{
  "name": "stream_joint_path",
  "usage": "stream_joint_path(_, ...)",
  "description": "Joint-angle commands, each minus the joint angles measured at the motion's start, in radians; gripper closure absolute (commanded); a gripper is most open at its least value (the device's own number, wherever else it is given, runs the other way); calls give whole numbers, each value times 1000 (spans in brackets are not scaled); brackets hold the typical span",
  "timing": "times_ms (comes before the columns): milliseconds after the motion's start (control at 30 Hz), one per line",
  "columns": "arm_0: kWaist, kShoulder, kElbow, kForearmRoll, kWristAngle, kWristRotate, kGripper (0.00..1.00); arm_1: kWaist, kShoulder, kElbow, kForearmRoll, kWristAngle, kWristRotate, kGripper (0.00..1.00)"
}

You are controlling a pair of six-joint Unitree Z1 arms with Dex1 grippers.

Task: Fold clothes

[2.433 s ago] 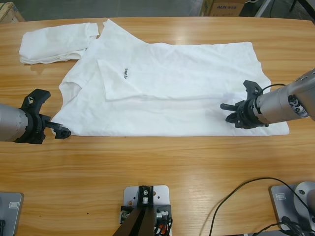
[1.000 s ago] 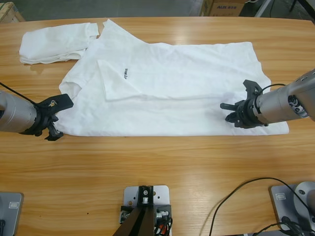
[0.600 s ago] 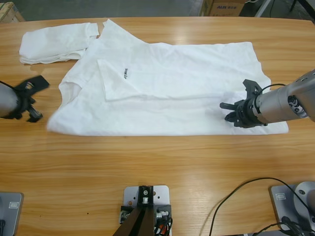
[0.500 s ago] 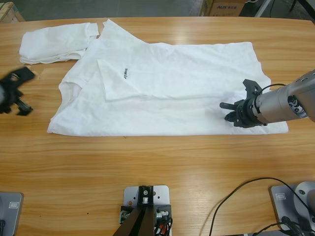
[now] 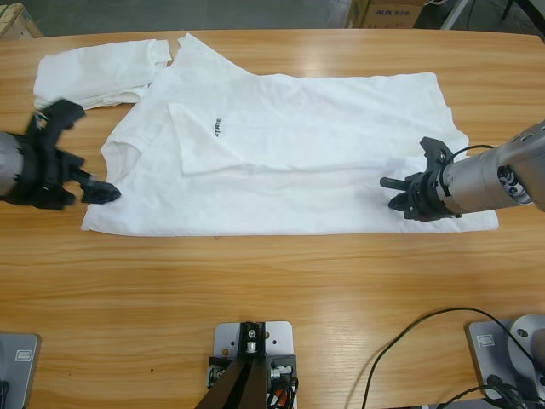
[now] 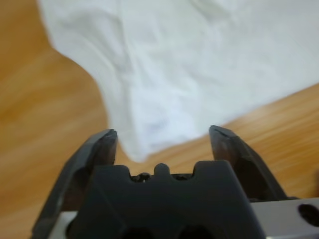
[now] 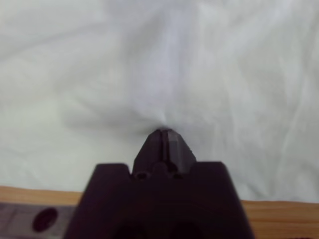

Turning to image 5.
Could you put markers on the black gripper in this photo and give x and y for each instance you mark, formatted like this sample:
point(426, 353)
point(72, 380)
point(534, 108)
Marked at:
point(426, 198)
point(38, 174)

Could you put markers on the white Unitree print t-shirt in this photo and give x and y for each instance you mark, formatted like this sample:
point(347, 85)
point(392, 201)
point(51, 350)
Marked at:
point(298, 149)

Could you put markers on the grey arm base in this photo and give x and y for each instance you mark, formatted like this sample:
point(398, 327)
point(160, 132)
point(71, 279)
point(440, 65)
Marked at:
point(21, 375)
point(481, 360)

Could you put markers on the wooden crate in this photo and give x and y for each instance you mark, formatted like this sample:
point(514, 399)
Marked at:
point(17, 21)

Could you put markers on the cardboard box with AUX print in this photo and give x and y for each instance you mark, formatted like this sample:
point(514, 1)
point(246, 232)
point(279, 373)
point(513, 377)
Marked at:
point(391, 17)

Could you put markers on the white metal frame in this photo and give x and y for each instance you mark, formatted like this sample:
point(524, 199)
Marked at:
point(455, 15)

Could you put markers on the black metal frame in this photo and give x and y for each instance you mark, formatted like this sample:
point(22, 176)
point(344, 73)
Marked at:
point(536, 13)

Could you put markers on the white mount block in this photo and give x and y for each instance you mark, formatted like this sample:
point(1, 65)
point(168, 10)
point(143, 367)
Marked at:
point(225, 336)

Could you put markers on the black bracket with connectors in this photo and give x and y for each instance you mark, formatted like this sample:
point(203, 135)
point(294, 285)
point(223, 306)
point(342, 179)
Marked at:
point(281, 364)

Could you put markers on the dark camera post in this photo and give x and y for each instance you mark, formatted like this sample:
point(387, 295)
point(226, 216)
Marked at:
point(242, 383)

